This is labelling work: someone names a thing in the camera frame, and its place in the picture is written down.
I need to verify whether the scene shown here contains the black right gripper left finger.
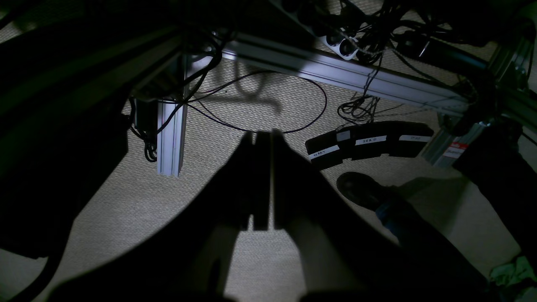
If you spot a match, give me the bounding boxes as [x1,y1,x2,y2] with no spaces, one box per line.
[50,133,253,302]

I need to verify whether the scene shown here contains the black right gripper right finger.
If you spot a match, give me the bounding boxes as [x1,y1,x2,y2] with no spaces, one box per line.
[272,130,491,302]

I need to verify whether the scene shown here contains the black shoe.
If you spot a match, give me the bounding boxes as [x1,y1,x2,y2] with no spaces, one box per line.
[336,172,396,211]

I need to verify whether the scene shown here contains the black foot pedal labelled start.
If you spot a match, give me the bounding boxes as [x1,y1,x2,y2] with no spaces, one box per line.
[305,130,354,170]

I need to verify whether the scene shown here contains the black foot pedal right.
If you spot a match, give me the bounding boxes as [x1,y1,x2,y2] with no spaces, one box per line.
[391,123,435,157]

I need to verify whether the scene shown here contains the white power strip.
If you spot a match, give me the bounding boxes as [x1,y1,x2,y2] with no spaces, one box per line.
[318,29,359,60]

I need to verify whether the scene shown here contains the aluminium frame vertical post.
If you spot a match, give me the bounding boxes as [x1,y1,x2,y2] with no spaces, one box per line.
[157,55,189,177]

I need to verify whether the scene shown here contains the aluminium frame horizontal beam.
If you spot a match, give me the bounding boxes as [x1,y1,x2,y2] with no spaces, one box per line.
[222,34,468,117]

